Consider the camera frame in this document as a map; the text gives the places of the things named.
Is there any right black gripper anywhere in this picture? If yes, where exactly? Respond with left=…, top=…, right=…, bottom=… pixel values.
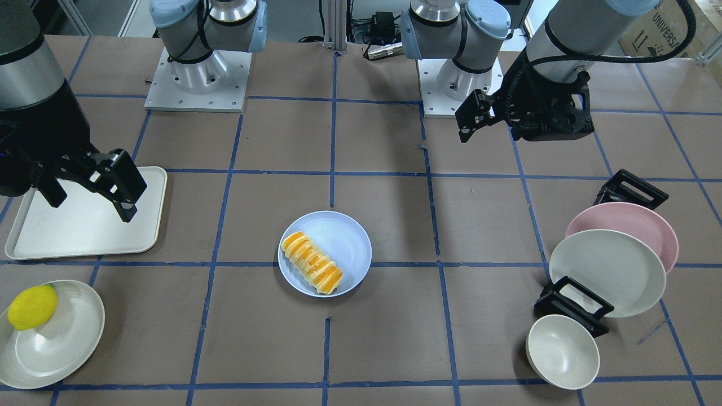
left=1, top=81, right=147, bottom=223

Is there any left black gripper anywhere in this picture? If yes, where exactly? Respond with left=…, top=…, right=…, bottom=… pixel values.
left=455, top=62, right=595, bottom=143

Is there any blue plate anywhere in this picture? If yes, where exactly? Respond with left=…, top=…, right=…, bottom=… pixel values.
left=278, top=210, right=372, bottom=298

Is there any orange striped bread loaf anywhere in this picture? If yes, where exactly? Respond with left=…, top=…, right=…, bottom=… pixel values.
left=281, top=231, right=343, bottom=295

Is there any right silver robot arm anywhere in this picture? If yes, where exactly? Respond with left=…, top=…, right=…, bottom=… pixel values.
left=1, top=1, right=267, bottom=223

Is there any pink plate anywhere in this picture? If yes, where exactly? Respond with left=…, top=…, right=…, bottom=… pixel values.
left=565, top=201, right=679, bottom=274

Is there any cream plate in rack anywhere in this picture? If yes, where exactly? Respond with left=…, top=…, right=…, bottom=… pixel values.
left=549, top=229, right=666, bottom=317

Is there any white rectangular tray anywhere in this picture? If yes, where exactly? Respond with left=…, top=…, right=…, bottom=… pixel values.
left=5, top=166, right=168, bottom=260

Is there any silver metal cylinder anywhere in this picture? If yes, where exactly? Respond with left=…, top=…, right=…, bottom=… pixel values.
left=364, top=43, right=404, bottom=61

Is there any yellow lemon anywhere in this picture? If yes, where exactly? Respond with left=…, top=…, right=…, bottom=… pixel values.
left=7, top=284, right=59, bottom=331

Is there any shallow cream bowl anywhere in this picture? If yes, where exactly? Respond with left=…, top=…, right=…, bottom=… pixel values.
left=1, top=280, right=105, bottom=390

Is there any cardboard box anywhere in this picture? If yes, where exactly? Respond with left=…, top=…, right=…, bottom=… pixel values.
left=618, top=1, right=721, bottom=58

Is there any black dish rack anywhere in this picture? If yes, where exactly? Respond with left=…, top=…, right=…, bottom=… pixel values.
left=534, top=169, right=670, bottom=337

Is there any cream deep bowl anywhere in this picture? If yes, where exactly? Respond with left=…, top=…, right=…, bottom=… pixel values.
left=525, top=315, right=601, bottom=390

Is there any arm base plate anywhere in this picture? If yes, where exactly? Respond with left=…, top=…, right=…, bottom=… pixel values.
left=417, top=59, right=503, bottom=118
left=144, top=50, right=253, bottom=113

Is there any aluminium frame post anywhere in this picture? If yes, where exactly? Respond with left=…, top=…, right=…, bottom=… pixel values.
left=322, top=1, right=350, bottom=54

